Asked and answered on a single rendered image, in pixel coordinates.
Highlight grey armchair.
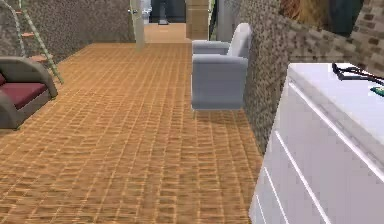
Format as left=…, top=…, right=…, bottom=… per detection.
left=190, top=22, right=253, bottom=111

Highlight tan wooden cupboard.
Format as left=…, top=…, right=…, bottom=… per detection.
left=185, top=0, right=211, bottom=41

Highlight pale green room door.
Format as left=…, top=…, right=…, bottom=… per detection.
left=129, top=0, right=146, bottom=52

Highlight white chest of drawers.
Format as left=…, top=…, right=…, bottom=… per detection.
left=248, top=62, right=384, bottom=224

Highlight black eyeglasses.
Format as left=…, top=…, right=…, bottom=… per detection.
left=331, top=62, right=384, bottom=87

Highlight pale green ladder shelf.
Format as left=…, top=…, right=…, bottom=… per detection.
left=0, top=0, right=65, bottom=85

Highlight grey sofa with red cushion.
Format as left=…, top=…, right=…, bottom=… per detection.
left=0, top=56, right=59, bottom=130

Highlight small green flat object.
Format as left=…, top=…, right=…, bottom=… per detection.
left=369, top=86, right=384, bottom=98

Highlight framed orange wall picture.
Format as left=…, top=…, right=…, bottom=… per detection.
left=279, top=0, right=366, bottom=38

